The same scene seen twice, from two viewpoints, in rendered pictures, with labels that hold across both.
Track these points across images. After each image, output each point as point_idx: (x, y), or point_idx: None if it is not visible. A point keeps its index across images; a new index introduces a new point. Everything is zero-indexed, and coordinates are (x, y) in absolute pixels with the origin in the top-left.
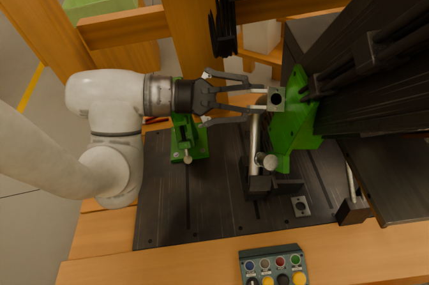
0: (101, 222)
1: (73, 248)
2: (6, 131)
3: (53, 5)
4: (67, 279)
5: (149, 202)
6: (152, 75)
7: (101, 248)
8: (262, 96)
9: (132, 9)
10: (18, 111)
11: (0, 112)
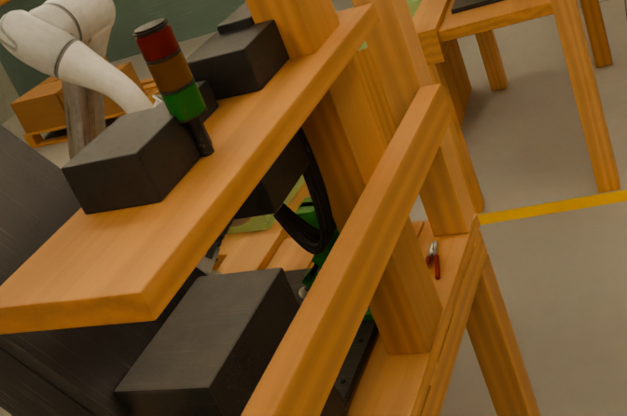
0: (305, 250)
1: (292, 239)
2: (121, 105)
3: (394, 56)
4: (261, 240)
5: (292, 278)
6: None
7: (278, 257)
8: (222, 273)
9: (421, 117)
10: (136, 104)
11: (120, 99)
